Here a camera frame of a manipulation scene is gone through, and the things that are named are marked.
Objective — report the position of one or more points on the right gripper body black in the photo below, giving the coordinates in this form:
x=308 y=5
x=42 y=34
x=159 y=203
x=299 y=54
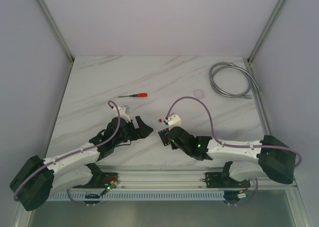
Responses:
x=174 y=146

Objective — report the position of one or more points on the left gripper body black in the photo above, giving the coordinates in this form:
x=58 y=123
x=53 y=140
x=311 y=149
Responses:
x=136 y=130

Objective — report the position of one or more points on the black fuse box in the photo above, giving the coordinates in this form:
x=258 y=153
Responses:
x=163 y=136

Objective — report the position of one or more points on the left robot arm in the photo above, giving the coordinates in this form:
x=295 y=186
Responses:
x=59 y=165

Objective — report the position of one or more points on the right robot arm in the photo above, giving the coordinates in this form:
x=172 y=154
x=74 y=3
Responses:
x=268 y=157

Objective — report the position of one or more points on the clear plastic fuse box cover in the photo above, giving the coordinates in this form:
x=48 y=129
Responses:
x=199 y=94

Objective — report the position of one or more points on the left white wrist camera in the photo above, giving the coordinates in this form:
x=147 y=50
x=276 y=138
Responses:
x=121 y=111

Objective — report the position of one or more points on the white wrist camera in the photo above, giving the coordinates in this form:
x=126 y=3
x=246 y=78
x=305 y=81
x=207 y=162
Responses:
x=121 y=111
x=173 y=120

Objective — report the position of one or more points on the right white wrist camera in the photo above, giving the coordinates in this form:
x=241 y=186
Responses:
x=173 y=120

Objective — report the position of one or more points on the red handled screwdriver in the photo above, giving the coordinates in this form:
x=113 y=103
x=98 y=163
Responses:
x=138 y=95

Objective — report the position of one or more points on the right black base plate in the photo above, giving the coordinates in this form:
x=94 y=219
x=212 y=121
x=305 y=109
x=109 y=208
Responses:
x=221 y=180

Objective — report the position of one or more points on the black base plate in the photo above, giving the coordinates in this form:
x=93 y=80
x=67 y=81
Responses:
x=221 y=180
x=100 y=181

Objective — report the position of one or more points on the aluminium front rail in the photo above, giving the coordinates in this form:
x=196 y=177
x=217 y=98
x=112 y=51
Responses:
x=135 y=178

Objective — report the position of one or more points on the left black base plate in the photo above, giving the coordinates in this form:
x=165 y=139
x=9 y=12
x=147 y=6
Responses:
x=100 y=181

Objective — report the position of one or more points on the slotted cable duct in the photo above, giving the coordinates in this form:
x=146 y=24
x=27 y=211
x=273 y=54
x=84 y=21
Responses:
x=139 y=196

